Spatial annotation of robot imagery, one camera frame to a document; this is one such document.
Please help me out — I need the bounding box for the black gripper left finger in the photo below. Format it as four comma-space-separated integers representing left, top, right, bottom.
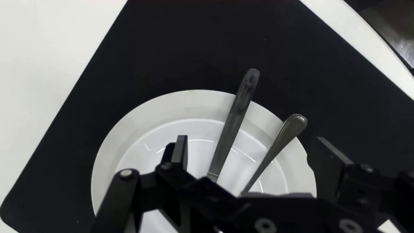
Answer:
88, 134, 250, 233

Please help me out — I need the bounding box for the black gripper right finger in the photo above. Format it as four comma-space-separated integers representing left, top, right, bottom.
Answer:
308, 135, 414, 233

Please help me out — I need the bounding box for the silver fork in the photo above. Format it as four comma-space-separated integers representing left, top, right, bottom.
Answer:
240, 112, 309, 195

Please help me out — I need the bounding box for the silver table knife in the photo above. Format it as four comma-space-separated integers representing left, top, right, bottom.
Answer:
206, 67, 262, 182

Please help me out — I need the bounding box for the white round plate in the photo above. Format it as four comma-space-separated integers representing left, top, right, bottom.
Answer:
90, 89, 319, 233

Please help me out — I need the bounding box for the black placemat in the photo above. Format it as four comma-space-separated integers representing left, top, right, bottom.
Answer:
0, 0, 414, 233

